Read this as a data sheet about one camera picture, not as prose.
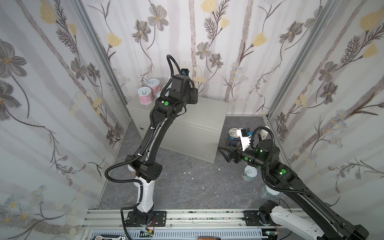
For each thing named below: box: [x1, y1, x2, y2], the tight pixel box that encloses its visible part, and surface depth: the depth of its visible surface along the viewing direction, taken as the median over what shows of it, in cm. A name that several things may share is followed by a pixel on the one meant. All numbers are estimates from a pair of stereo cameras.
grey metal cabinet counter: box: [126, 97, 229, 164], surface depth 72 cm
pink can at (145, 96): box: [137, 87, 153, 105], surface depth 78 cm
